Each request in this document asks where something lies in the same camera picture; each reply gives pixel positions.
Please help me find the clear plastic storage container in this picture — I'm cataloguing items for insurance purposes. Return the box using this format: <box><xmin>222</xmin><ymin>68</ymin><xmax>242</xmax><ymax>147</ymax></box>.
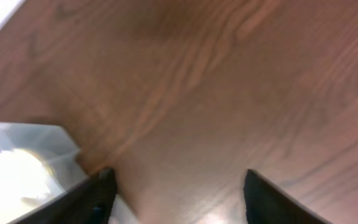
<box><xmin>0</xmin><ymin>122</ymin><xmax>137</xmax><ymax>223</ymax></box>

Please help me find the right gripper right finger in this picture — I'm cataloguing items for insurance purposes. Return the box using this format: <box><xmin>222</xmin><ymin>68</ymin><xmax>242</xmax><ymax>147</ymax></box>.
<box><xmin>243</xmin><ymin>169</ymin><xmax>328</xmax><ymax>224</ymax></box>

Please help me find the white small bowl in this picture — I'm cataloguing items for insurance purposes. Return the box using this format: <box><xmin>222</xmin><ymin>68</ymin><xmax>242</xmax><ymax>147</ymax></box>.
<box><xmin>0</xmin><ymin>149</ymin><xmax>63</xmax><ymax>223</ymax></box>

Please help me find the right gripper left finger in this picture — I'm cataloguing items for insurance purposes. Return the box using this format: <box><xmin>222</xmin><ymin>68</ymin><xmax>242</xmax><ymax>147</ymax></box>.
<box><xmin>16</xmin><ymin>167</ymin><xmax>117</xmax><ymax>224</ymax></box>

